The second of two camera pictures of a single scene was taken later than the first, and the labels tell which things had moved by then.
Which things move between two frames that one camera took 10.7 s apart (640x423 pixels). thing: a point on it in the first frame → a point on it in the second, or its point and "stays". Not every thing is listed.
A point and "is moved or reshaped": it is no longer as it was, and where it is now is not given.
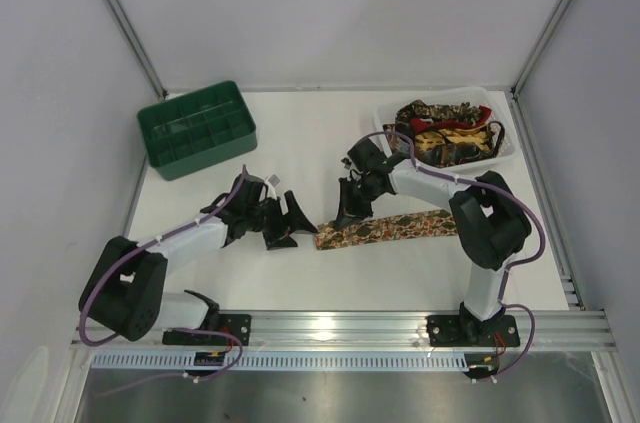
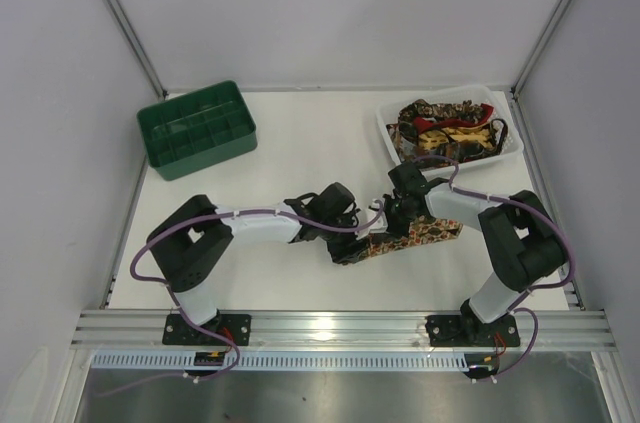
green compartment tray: x=197 y=130 stays
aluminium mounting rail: x=377 y=332 stays
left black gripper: x=275 y=223 → x=343 y=249
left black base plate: x=239 y=324 stays
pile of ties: x=445 y=135 stays
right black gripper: x=354 y=191 → x=393 y=222
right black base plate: x=469 y=331 stays
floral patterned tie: x=407 y=226 is moved or reshaped
